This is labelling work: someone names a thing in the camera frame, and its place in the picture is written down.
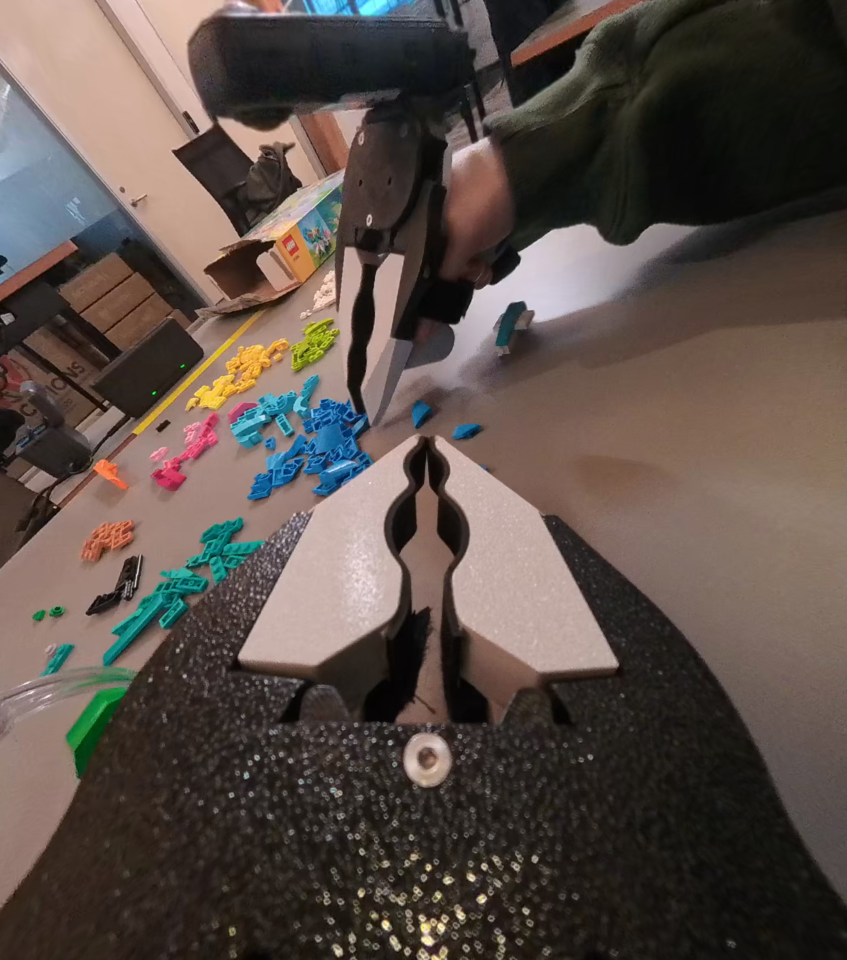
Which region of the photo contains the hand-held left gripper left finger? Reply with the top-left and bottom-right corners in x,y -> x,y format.
237,433 -> 436,710

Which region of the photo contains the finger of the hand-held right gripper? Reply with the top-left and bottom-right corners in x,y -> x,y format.
359,255 -> 425,430
335,243 -> 387,421

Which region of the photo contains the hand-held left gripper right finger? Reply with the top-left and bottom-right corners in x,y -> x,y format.
427,435 -> 621,725

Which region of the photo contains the person's right forearm green sleeve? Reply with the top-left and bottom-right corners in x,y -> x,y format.
487,0 -> 847,249

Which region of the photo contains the pile of white lego bricks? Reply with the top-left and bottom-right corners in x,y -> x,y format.
299,270 -> 339,313

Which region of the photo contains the pile of lime lego bricks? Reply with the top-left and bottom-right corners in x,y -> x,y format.
290,318 -> 341,373

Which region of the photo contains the colourful lego set box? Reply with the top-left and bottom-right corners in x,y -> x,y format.
239,171 -> 347,285

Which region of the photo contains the pile of light blue lego bricks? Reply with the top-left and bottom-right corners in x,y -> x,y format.
230,375 -> 320,450

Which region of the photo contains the teal white lego assembly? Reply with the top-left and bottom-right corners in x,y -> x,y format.
493,300 -> 535,355

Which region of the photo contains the pile of yellow lego bricks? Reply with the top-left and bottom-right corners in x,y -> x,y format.
185,338 -> 292,412

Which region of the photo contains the pile of teal lego bricks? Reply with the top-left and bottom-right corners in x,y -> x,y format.
101,516 -> 268,666

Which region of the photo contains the pile of pink lego bricks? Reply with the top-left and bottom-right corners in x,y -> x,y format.
149,403 -> 260,493

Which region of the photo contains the cluster of black lego pieces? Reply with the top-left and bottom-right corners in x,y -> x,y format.
85,554 -> 146,617

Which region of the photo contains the pile of salmon lego bricks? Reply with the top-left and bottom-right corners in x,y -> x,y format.
80,519 -> 137,563

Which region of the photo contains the large green lego brick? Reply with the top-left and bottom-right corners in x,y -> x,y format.
65,685 -> 129,778

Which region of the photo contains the person's right hand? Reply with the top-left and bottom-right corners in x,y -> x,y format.
440,137 -> 516,285

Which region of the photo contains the torn brown cardboard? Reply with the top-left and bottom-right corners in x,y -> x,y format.
197,237 -> 305,317

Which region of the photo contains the dark bag on chair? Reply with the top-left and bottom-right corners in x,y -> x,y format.
235,141 -> 304,227

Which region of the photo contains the black office chair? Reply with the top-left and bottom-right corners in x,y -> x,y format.
171,123 -> 260,238

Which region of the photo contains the yellow tape strip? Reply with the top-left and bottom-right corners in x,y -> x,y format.
131,307 -> 268,437

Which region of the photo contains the black device with green light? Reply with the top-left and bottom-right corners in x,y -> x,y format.
92,318 -> 206,420

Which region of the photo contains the stack of brown cardboard boxes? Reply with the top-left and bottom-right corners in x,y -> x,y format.
56,252 -> 193,351

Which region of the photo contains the wooden table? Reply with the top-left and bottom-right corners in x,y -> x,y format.
509,0 -> 651,69

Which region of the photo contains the red printed cardboard box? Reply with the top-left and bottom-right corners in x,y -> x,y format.
0,351 -> 96,430

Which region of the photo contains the wooden side desk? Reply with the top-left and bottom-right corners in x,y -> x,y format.
0,240 -> 80,343

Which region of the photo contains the grey camera device on stand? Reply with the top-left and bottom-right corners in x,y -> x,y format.
14,381 -> 95,478

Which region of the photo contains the clear cable with white plug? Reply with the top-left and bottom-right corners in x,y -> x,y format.
0,665 -> 137,763

